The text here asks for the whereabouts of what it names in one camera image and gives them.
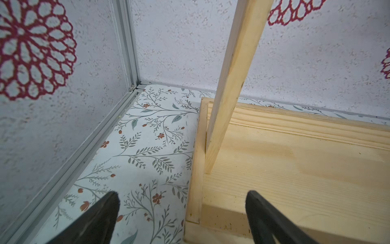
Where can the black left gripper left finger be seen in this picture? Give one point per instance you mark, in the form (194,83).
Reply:
(95,226)

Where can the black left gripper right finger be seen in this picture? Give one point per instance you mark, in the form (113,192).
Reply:
(269,225)

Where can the wooden clothes rack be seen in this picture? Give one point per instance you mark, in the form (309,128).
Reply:
(329,176)

